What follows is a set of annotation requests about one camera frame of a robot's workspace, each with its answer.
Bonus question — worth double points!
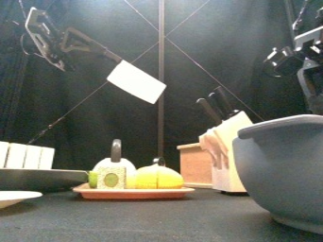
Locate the thin diagonal brace wire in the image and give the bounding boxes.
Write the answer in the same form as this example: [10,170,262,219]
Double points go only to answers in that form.
[123,0,267,123]
[27,0,212,146]

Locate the white plate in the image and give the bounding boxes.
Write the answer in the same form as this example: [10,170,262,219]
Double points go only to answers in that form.
[0,190,44,210]

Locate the small black ring knob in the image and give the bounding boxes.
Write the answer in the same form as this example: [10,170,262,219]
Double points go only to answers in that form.
[151,156,168,168]

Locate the green toy lime piece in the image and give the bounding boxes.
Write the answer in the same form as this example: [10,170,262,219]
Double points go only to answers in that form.
[86,170,100,189]

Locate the white toy kettle grey handle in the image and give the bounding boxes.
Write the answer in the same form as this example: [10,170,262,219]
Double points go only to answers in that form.
[91,138,139,190]

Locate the black-handled toy knife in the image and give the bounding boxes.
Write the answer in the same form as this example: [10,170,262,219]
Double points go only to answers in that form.
[214,85,243,118]
[196,97,223,127]
[207,92,232,122]

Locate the wooden knife block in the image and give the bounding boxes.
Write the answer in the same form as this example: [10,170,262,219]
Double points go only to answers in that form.
[196,110,257,194]

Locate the beige toy kiwi block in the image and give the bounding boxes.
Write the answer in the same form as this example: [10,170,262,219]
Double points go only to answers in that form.
[96,165,127,190]

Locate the yellow toy lemon half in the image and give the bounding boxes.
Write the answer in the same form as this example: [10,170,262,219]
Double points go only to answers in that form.
[132,164,159,190]
[155,164,186,190]

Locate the wooden box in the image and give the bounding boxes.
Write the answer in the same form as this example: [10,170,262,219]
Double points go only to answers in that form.
[175,142,216,190]

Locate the vertical metal frame pole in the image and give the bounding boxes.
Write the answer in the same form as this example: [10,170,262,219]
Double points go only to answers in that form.
[156,0,167,159]

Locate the white toy cleaver black handle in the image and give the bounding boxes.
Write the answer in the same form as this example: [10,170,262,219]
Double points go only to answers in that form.
[88,40,168,105]

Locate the grey-blue plastic bowl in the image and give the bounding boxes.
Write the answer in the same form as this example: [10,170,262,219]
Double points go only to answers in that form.
[231,113,323,235]

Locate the orange plastic tray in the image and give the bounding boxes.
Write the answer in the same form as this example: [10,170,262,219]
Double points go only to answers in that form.
[72,182,196,200]

